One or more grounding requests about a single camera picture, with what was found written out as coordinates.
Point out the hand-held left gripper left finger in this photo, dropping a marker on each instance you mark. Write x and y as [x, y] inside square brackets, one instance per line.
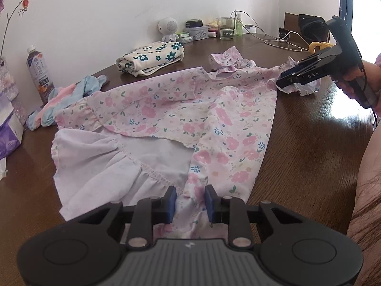
[171, 204]

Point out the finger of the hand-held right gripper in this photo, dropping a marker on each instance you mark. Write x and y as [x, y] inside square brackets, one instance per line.
[293, 72]
[287, 82]

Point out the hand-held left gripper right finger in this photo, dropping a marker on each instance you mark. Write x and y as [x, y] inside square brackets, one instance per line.
[209, 204]

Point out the pink floral dress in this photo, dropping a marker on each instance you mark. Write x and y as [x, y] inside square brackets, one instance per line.
[178, 110]

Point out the person's right hand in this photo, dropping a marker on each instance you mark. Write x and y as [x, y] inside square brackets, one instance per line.
[345, 89]

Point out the yellow mug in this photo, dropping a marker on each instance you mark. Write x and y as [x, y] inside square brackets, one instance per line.
[315, 46]

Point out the black bag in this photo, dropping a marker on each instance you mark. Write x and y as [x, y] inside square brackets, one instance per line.
[311, 26]

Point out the wooden chair back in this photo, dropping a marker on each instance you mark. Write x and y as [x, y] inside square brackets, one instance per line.
[291, 20]

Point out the white charger plug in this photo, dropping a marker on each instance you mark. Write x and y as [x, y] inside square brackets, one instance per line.
[251, 29]

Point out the small green bottle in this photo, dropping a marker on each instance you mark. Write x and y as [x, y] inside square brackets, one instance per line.
[239, 26]

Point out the glass cup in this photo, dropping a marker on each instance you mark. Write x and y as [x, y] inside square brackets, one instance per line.
[225, 29]

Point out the white pink tube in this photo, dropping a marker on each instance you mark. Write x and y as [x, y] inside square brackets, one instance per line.
[212, 35]

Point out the small pink yellow box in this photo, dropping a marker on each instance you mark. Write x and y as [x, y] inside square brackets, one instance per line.
[213, 26]

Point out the clear plastic small box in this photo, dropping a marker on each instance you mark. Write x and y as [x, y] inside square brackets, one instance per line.
[185, 40]

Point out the black power adapter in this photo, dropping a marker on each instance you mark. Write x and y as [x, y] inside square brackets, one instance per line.
[193, 23]

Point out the green white small box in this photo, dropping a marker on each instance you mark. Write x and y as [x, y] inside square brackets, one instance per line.
[182, 35]

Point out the white robot-shaped speaker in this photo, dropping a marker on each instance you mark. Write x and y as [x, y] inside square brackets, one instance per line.
[168, 25]

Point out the folded cream teal-flowered garment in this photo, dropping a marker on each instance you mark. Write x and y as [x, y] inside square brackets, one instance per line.
[148, 56]

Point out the pastel blue pink garment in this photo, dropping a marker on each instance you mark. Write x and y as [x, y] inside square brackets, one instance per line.
[86, 86]

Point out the person's body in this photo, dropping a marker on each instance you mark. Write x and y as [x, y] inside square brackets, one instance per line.
[369, 229]

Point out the crumpled white tissue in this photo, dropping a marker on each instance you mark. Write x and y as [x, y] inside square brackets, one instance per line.
[2, 169]

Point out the tea bottle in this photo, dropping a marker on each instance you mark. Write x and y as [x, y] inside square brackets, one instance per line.
[38, 71]

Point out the open purple tissue pack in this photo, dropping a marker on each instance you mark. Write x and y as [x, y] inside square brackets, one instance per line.
[4, 113]

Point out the purple textured vase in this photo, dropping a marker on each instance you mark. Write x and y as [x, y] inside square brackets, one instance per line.
[7, 83]

